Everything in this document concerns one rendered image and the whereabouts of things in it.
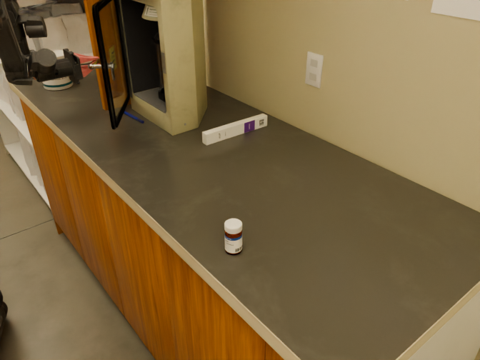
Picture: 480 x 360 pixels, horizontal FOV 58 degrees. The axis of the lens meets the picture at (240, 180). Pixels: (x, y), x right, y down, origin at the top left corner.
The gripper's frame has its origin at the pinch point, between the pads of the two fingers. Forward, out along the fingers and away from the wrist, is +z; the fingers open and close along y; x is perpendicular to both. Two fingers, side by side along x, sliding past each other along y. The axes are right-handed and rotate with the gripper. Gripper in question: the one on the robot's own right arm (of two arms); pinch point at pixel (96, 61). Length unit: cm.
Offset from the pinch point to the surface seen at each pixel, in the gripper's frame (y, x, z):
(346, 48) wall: 5, -54, 61
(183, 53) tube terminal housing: 2.0, -16.5, 23.6
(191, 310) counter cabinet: -53, -67, -10
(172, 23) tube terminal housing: 12.1, -16.6, 20.5
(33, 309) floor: -120, 32, -41
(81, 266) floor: -120, 48, -13
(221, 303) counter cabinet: -38, -82, -9
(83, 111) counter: -26.0, 25.2, -0.2
